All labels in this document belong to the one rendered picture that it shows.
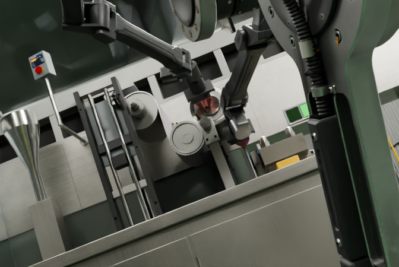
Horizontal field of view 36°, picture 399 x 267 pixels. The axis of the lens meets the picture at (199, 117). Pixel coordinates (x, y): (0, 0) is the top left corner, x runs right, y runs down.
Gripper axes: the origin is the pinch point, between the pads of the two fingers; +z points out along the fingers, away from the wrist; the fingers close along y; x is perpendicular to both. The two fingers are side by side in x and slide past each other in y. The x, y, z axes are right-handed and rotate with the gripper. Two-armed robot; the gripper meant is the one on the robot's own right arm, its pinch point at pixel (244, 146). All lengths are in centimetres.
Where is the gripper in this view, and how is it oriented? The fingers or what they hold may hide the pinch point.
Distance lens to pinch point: 218.7
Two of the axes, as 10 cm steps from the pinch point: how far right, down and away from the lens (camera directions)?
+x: -2.3, -6.7, 7.1
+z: 2.8, 6.5, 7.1
